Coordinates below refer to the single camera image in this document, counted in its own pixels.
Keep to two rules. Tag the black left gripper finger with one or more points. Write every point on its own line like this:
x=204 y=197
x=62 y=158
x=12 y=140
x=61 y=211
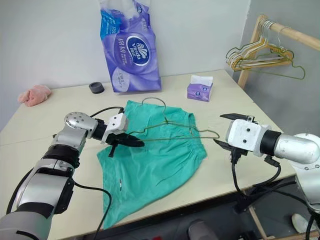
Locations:
x=132 y=144
x=132 y=138

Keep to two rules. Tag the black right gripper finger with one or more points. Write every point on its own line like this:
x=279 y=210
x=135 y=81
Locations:
x=223 y=145
x=235 y=116

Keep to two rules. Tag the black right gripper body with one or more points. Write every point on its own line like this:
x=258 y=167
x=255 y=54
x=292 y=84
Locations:
x=236 y=152

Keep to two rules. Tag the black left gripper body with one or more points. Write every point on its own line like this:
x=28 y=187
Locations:
x=115 y=138

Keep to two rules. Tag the green shorts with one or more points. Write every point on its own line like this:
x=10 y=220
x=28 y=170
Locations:
x=150 y=170

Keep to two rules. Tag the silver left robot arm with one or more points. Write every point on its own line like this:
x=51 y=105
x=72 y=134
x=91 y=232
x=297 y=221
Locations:
x=37 y=190

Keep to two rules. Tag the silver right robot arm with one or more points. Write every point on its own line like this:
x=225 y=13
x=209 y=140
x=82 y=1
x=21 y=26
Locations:
x=297 y=147

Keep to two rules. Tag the small purple tissue box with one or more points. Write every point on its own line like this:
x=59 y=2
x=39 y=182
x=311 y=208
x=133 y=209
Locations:
x=200 y=92

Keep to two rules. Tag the black round dish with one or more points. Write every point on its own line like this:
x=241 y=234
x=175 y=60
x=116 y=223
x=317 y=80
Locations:
x=96 y=88

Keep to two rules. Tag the purple tissue multipack bag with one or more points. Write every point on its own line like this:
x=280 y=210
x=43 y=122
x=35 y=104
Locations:
x=135 y=62

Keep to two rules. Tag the dark grey rounded shape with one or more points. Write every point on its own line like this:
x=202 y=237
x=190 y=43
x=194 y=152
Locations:
x=201 y=231

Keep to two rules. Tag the pink cloth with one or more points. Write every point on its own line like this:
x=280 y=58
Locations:
x=35 y=96

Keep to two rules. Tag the white shoe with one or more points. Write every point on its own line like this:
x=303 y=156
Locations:
x=301 y=222

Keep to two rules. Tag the wooden clothes rack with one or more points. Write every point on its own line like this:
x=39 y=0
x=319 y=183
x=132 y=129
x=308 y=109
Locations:
x=300 y=32

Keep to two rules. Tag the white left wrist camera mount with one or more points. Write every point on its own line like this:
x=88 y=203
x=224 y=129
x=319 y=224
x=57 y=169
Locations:
x=116 y=123

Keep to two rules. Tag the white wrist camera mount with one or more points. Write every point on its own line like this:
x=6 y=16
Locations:
x=116 y=123
x=246 y=135

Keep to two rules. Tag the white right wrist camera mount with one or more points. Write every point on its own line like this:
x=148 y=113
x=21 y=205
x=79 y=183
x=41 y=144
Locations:
x=246 y=135

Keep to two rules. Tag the wooden floor frame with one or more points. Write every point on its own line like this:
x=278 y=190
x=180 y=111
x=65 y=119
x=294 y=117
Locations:
x=257 y=222

